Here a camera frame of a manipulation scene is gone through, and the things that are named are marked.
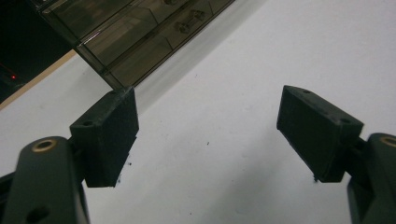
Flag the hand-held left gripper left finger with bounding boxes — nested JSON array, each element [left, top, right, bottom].
[[69, 86, 140, 189]]

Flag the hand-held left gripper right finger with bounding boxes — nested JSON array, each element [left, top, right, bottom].
[[276, 85, 364, 183]]

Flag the smoky transparent compartment box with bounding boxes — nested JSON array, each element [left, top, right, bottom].
[[29, 0, 236, 90]]

